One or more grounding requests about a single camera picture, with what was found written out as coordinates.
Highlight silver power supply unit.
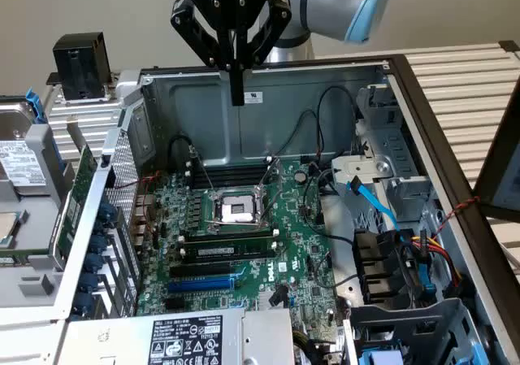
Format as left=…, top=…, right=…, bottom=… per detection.
left=56, top=307, right=296, bottom=365

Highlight open grey PC case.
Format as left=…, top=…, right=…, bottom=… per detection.
left=50, top=54, right=520, bottom=365

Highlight black plastic box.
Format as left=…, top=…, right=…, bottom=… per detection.
left=51, top=32, right=114, bottom=102

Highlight loose green RAM stick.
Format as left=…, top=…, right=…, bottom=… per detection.
left=0, top=249, right=54, bottom=267

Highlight red black twisted wire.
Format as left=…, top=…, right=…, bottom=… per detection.
left=431, top=195, right=481, bottom=241

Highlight short looped black wire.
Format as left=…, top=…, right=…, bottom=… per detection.
left=275, top=110, right=320, bottom=157

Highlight small black wire loop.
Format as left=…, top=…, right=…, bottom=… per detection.
left=167, top=134, right=197, bottom=165

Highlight tall looped black wire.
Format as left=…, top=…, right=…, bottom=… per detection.
left=315, top=85, right=359, bottom=157

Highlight empty black RAM slot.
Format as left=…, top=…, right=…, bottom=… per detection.
left=178, top=227, right=280, bottom=242

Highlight yellow red power wires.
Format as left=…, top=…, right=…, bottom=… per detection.
left=409, top=234, right=465, bottom=289

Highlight blue disk bracket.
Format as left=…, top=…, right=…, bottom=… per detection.
left=24, top=87, right=67, bottom=172

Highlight thin metal locking lever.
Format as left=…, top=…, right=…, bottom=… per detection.
left=190, top=147, right=223, bottom=200

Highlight green Dell motherboard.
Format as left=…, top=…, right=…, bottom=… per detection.
left=133, top=159, right=346, bottom=341

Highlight blue SATA wire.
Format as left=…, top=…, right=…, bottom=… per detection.
left=347, top=176, right=438, bottom=301

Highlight black table end cap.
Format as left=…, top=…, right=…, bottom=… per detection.
left=498, top=39, right=520, bottom=58

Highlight silver disk bay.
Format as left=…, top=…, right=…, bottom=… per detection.
left=331, top=83, right=439, bottom=230

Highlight open metal socket cover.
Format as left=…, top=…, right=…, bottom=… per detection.
left=254, top=157, right=284, bottom=230

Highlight silver CPU chip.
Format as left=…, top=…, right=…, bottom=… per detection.
left=0, top=210, right=22, bottom=249

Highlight installed black RAM stick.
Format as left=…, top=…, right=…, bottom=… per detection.
left=180, top=237, right=280, bottom=263

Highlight CPU socket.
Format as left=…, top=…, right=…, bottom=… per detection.
left=202, top=185, right=271, bottom=236

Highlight green graphics card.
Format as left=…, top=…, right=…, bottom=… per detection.
left=47, top=115, right=99, bottom=271

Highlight silver chipset heatsink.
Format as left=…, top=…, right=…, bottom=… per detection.
left=258, top=290, right=288, bottom=311

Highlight grey metal disk cage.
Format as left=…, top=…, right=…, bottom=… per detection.
left=343, top=298, right=491, bottom=365

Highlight blue expansion slot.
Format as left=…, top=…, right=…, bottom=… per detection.
left=166, top=274, right=237, bottom=296

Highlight thin red wire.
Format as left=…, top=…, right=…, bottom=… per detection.
left=112, top=171, right=164, bottom=237

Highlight black plastic fan shroud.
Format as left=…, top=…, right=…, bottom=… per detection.
left=352, top=228, right=416, bottom=306

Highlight grey parts rack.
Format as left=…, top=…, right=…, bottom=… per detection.
left=0, top=92, right=107, bottom=322

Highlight silver hard disk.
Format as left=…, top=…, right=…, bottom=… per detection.
left=0, top=99, right=49, bottom=188

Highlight black framed panel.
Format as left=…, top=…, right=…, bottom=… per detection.
left=473, top=70, right=520, bottom=222

